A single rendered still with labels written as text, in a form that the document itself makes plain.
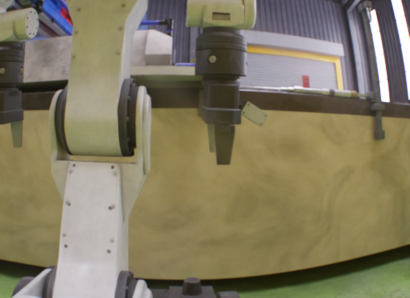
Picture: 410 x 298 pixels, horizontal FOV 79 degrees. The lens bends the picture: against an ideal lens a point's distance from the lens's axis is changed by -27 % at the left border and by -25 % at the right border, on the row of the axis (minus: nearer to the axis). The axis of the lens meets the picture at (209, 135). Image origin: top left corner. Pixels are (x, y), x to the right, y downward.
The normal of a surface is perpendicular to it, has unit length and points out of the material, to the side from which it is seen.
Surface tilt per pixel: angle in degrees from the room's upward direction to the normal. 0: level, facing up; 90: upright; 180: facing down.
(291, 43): 90
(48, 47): 80
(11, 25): 101
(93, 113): 94
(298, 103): 90
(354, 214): 90
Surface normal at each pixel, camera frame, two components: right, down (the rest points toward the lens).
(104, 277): 0.07, -0.74
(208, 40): -0.47, 0.11
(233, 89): 0.10, 0.13
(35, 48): 0.11, -0.24
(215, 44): -0.24, 0.11
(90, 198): 0.09, -0.56
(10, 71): 0.82, 0.09
